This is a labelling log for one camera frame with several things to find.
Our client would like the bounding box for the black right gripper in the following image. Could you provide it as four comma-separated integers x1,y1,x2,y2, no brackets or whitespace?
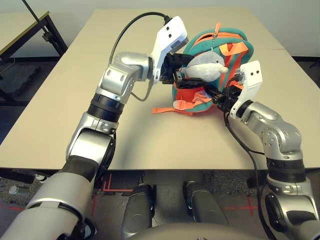
203,85,243,114

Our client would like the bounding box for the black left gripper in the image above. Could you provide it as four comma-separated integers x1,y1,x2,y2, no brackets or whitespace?
161,52,209,90

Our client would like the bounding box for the teal and orange backpack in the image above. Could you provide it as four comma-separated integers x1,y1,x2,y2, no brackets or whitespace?
152,22,255,117

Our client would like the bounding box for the dark grey floor mat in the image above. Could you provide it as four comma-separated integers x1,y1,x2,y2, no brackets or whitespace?
0,63,42,98
214,169,267,196

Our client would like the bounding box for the grey robot right leg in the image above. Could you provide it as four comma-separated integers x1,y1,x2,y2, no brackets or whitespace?
182,180,230,226

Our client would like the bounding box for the grey robot leg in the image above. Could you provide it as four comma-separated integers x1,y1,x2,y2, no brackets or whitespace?
182,180,230,226
121,183,157,240

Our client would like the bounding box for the grey robot torso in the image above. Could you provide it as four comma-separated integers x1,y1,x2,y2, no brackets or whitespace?
129,221,253,240

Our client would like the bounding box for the grey robot left leg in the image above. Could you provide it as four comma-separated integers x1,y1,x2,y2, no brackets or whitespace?
121,183,157,240

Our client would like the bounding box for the black slanted pole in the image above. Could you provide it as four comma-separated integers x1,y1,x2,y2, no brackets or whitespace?
21,0,51,42

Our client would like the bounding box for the small metal can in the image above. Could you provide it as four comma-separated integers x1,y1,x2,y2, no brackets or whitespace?
9,186,27,196

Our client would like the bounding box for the grey plush dolphin keychain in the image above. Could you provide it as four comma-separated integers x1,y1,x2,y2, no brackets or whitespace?
186,52,230,82

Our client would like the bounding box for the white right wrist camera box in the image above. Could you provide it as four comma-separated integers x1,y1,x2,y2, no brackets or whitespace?
229,60,263,120

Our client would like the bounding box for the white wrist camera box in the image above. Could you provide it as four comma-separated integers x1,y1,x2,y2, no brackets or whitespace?
229,60,263,120
150,15,189,85

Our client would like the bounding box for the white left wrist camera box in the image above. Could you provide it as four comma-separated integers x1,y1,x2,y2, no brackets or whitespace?
150,15,189,85

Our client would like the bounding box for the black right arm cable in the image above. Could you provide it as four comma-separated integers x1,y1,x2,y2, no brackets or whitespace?
223,112,276,240

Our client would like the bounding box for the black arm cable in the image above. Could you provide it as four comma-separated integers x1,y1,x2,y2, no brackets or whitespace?
109,12,173,102
223,112,276,240

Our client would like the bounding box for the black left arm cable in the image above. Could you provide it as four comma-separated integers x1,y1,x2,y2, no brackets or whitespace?
109,12,173,102

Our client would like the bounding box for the black frame side table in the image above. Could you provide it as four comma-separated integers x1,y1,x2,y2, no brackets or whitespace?
0,9,68,63

